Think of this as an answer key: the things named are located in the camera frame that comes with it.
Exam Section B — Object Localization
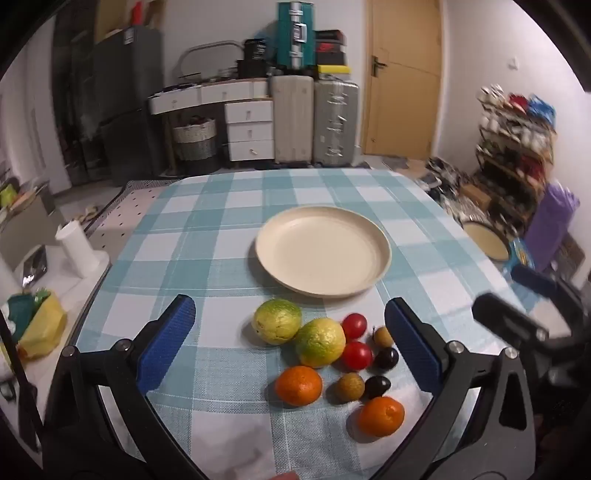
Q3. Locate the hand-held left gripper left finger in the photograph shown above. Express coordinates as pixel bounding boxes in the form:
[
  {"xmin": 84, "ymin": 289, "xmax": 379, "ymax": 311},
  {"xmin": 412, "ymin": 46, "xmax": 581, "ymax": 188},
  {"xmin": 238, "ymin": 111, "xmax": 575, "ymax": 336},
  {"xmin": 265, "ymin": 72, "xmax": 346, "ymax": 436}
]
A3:
[{"xmin": 41, "ymin": 294, "xmax": 197, "ymax": 480}]

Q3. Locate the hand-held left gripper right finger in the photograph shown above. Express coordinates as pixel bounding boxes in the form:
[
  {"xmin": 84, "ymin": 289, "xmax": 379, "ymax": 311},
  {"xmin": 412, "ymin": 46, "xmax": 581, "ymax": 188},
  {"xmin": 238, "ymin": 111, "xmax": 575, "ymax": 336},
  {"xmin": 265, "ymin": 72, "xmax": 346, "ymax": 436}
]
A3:
[{"xmin": 374, "ymin": 296, "xmax": 539, "ymax": 480}]

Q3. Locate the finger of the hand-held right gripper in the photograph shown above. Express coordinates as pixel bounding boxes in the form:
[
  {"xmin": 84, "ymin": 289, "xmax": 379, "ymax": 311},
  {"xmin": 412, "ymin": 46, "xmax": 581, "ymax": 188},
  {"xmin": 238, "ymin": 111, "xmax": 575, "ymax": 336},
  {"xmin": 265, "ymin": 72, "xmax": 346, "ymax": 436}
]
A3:
[
  {"xmin": 472, "ymin": 293, "xmax": 551, "ymax": 343},
  {"xmin": 510, "ymin": 264, "xmax": 591, "ymax": 324}
]

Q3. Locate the orange mandarin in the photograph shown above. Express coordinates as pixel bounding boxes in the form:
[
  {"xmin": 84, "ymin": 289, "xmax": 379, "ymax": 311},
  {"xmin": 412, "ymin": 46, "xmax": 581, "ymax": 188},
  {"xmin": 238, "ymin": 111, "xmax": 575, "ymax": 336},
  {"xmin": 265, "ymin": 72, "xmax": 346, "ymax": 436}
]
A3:
[
  {"xmin": 276, "ymin": 366, "xmax": 323, "ymax": 407},
  {"xmin": 358, "ymin": 396, "xmax": 406, "ymax": 438}
]

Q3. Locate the green-yellow citrus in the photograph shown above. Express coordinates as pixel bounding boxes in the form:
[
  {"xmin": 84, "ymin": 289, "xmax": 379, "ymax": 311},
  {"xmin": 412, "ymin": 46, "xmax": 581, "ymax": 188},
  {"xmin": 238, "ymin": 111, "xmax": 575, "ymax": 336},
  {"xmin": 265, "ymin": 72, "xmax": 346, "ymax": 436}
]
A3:
[{"xmin": 294, "ymin": 318, "xmax": 346, "ymax": 368}]

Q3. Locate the yellow-green guava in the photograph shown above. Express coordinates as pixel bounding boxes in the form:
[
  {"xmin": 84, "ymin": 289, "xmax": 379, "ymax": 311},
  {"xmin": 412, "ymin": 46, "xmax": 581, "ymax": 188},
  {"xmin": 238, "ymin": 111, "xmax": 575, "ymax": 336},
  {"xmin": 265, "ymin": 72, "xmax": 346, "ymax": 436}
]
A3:
[{"xmin": 252, "ymin": 299, "xmax": 303, "ymax": 345}]

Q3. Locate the cream round plate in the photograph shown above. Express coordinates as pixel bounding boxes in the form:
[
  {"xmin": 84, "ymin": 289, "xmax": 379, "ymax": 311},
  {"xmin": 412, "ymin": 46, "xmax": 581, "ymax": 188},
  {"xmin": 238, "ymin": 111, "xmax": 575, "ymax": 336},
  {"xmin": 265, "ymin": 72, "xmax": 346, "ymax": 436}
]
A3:
[{"xmin": 255, "ymin": 206, "xmax": 393, "ymax": 297}]

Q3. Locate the blue packet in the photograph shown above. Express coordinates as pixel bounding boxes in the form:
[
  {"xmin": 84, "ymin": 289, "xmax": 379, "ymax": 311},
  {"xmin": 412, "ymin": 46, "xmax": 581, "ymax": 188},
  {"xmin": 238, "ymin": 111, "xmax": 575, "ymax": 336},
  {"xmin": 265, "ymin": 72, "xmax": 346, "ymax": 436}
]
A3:
[{"xmin": 510, "ymin": 237, "xmax": 537, "ymax": 271}]

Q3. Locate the purple bag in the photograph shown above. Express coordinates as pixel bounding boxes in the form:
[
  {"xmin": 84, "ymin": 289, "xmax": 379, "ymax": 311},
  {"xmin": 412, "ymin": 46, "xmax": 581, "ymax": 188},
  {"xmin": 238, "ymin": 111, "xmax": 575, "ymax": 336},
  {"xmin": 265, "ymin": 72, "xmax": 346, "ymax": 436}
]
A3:
[{"xmin": 524, "ymin": 183, "xmax": 581, "ymax": 271}]

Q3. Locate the red cherry tomato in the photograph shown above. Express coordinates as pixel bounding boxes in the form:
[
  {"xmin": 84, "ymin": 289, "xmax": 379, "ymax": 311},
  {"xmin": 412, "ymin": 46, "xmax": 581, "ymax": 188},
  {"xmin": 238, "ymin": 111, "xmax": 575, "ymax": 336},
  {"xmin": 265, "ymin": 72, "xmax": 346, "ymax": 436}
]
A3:
[
  {"xmin": 342, "ymin": 313, "xmax": 368, "ymax": 340},
  {"xmin": 342, "ymin": 341, "xmax": 374, "ymax": 371}
]

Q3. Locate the round cream tray dark rim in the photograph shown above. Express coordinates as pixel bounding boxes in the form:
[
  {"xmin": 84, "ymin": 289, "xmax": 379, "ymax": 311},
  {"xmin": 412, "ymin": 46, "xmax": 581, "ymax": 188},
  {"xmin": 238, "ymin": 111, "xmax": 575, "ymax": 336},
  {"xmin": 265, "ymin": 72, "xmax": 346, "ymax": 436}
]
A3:
[{"xmin": 462, "ymin": 221, "xmax": 513, "ymax": 263}]

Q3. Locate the brown cardboard box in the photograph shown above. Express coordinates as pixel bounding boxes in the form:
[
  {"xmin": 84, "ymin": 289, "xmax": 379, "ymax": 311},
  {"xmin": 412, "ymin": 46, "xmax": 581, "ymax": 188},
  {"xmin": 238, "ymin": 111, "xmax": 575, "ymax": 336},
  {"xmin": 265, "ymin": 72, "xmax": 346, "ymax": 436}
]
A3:
[{"xmin": 461, "ymin": 184, "xmax": 492, "ymax": 209}]

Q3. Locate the teal checked tablecloth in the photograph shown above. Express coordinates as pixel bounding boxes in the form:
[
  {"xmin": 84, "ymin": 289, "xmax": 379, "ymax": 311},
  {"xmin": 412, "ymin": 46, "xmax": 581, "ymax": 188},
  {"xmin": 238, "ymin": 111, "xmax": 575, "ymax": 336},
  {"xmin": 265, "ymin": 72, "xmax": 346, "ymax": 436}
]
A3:
[{"xmin": 74, "ymin": 167, "xmax": 527, "ymax": 480}]

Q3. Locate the yellow plastic bag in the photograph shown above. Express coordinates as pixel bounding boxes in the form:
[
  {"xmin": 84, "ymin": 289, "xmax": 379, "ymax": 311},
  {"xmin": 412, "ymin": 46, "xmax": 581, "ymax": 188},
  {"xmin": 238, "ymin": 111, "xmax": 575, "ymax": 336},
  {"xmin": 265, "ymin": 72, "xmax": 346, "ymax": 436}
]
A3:
[{"xmin": 17, "ymin": 291, "xmax": 68, "ymax": 361}]

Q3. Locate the wooden shoe rack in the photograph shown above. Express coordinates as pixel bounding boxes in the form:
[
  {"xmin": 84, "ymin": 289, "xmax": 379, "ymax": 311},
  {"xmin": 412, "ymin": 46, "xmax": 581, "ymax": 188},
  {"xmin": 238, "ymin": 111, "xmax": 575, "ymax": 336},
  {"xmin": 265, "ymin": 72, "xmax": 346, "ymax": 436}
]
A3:
[{"xmin": 475, "ymin": 84, "xmax": 558, "ymax": 234}]

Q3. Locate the white paper roll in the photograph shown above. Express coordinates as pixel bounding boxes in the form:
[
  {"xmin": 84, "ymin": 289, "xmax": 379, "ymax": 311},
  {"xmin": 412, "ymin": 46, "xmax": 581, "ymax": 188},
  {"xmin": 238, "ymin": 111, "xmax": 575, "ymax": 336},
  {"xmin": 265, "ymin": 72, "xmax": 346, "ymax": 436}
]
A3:
[{"xmin": 55, "ymin": 220, "xmax": 110, "ymax": 278}]

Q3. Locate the white dotted mat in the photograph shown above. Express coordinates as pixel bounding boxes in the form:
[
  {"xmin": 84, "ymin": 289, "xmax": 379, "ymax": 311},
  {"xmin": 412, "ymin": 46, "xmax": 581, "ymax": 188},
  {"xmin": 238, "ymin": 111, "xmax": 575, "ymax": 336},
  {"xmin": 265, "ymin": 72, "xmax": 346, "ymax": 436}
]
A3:
[{"xmin": 93, "ymin": 179, "xmax": 172, "ymax": 241}]

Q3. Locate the green plastic bag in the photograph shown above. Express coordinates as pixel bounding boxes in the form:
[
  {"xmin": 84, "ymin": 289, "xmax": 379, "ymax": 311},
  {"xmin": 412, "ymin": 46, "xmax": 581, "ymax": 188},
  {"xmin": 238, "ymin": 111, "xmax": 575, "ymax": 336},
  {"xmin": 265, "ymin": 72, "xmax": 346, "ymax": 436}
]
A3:
[{"xmin": 6, "ymin": 291, "xmax": 48, "ymax": 334}]

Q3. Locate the woven laundry basket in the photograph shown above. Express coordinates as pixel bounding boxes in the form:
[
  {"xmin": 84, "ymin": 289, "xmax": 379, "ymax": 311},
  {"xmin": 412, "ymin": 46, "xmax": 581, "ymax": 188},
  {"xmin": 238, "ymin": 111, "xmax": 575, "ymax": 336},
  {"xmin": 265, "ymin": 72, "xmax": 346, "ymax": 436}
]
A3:
[{"xmin": 172, "ymin": 117, "xmax": 218, "ymax": 162}]

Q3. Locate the silver suitcase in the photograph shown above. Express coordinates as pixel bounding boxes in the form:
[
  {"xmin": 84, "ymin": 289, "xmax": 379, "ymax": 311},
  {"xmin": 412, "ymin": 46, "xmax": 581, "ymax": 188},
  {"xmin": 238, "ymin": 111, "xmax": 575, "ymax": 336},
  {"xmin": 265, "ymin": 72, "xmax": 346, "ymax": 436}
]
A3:
[{"xmin": 313, "ymin": 78, "xmax": 360, "ymax": 168}]

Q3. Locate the dark grey fridge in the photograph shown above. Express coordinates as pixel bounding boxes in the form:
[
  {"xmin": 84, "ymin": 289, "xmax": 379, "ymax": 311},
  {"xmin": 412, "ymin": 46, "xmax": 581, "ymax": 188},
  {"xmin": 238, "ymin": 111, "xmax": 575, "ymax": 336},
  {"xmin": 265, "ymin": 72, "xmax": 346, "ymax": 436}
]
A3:
[{"xmin": 90, "ymin": 25, "xmax": 167, "ymax": 186}]

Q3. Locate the wooden door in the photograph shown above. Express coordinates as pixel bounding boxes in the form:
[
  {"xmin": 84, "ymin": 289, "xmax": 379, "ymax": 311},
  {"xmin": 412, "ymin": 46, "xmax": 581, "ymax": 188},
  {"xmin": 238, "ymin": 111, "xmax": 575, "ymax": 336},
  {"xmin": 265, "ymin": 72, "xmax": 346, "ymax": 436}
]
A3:
[{"xmin": 361, "ymin": 0, "xmax": 445, "ymax": 161}]

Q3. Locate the white desk with drawers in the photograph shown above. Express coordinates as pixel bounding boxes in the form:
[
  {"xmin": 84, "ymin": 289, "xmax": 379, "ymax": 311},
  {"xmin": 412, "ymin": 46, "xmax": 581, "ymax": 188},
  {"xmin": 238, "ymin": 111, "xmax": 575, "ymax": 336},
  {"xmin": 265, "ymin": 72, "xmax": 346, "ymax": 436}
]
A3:
[{"xmin": 148, "ymin": 78, "xmax": 271, "ymax": 117}]

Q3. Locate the beige suitcase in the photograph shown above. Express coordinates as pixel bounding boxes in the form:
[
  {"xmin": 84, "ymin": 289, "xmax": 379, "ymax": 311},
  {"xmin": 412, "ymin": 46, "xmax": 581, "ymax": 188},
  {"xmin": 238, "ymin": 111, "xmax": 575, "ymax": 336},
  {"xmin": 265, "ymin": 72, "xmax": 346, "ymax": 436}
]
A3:
[{"xmin": 270, "ymin": 74, "xmax": 315, "ymax": 165}]

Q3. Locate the black box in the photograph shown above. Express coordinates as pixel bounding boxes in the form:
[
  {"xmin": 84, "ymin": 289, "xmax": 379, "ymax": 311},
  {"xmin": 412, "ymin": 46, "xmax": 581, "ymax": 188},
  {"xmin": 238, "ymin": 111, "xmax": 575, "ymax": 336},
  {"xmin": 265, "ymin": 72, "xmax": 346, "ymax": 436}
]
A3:
[{"xmin": 243, "ymin": 39, "xmax": 269, "ymax": 79}]

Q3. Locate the stack of black shoe boxes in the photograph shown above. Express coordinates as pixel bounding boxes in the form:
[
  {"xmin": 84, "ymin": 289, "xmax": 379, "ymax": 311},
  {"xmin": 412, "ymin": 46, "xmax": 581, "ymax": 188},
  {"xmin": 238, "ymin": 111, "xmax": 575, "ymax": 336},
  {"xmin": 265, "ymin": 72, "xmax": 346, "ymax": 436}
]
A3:
[{"xmin": 314, "ymin": 30, "xmax": 347, "ymax": 68}]

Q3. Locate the teal suitcase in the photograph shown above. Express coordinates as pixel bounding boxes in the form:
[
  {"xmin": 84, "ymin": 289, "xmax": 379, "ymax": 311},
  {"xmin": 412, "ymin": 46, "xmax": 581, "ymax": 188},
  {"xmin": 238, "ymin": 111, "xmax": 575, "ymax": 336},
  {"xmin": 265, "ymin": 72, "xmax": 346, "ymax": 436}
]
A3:
[{"xmin": 276, "ymin": 2, "xmax": 316, "ymax": 70}]

